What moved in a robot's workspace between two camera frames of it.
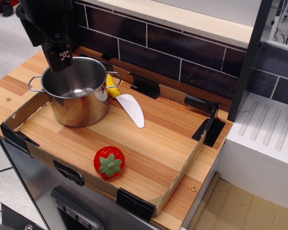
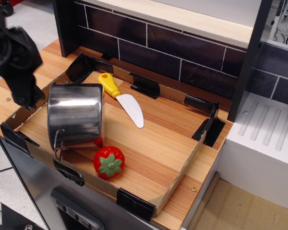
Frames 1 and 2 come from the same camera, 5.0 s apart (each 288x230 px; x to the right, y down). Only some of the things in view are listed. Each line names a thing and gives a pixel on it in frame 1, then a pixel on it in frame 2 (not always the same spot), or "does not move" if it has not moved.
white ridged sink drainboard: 260,153 does not move
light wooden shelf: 186,22 does not move
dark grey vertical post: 245,83 does not move
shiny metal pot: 78,95 → 76,116
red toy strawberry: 109,161 does not move
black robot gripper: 46,22 → 14,55
